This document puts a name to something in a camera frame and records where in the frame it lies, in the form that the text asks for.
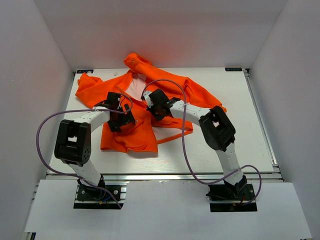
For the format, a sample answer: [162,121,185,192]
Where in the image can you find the aluminium table right rail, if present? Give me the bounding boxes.
[243,68,283,179]

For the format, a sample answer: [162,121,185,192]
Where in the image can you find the aluminium table rail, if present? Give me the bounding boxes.
[243,68,283,179]
[47,172,283,183]

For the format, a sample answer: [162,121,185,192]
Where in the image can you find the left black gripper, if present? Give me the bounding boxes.
[107,103,134,132]

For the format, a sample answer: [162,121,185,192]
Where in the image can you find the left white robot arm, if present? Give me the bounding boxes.
[54,92,136,200]

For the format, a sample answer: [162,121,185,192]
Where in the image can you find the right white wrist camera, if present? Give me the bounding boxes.
[141,90,153,108]

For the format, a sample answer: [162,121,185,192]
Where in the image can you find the right blue table label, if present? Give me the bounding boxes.
[224,67,243,72]

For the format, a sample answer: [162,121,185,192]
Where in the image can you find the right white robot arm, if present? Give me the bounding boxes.
[141,89,247,200]

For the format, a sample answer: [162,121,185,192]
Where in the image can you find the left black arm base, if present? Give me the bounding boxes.
[73,180,127,210]

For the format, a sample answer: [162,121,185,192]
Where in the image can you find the left blue table label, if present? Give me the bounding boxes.
[76,69,94,74]

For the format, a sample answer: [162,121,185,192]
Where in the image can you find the aluminium table front rail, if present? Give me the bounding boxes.
[47,172,283,183]

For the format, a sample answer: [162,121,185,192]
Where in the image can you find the blue table label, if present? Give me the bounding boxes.
[224,67,243,72]
[76,69,94,74]

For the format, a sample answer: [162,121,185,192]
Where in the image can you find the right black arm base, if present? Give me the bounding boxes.
[206,179,258,213]

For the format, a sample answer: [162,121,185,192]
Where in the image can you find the orange zip-up jacket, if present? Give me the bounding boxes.
[75,53,223,153]

